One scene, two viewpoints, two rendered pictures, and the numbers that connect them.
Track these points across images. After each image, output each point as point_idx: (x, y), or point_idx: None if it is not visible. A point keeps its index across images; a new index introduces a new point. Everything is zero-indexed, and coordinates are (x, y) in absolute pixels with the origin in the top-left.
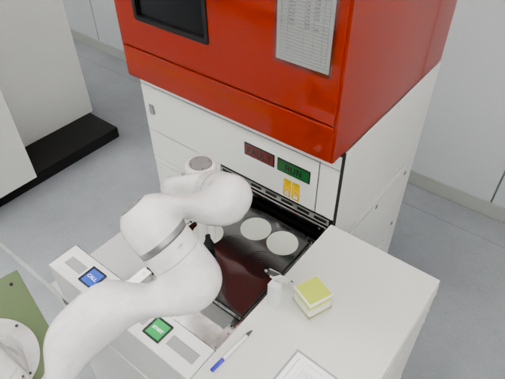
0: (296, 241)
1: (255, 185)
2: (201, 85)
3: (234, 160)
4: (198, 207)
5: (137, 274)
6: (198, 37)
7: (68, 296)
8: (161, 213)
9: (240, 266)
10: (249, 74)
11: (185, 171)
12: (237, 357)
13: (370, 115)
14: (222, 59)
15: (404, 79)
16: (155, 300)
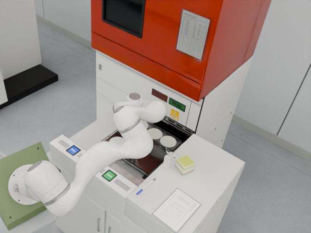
0: (175, 141)
1: None
2: (133, 57)
3: (144, 97)
4: (146, 112)
5: None
6: (137, 34)
7: (55, 161)
8: (132, 113)
9: None
10: (161, 55)
11: (127, 99)
12: (149, 189)
13: (217, 80)
14: (147, 46)
15: (234, 64)
16: (126, 150)
